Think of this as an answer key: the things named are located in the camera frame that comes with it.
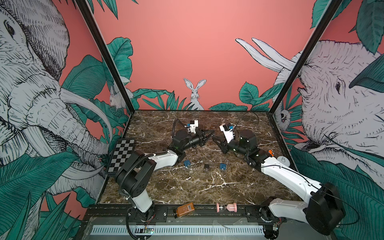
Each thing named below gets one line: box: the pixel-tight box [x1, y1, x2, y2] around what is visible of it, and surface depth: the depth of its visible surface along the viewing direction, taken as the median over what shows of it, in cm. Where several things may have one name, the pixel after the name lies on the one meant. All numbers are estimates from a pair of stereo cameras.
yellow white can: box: [277, 155, 291, 167], surface depth 90 cm
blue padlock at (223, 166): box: [219, 163, 227, 171], surface depth 92 cm
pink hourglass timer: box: [216, 202, 238, 213], surface depth 76 cm
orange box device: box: [177, 202, 195, 218], surface depth 74 cm
